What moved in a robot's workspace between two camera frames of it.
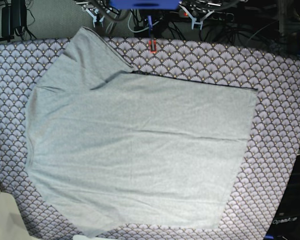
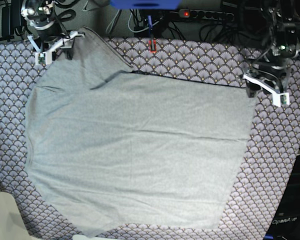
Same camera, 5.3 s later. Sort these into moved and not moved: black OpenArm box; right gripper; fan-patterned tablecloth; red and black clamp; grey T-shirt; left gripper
Moved: left gripper; right gripper
Not moved: grey T-shirt; black OpenArm box; fan-patterned tablecloth; red and black clamp
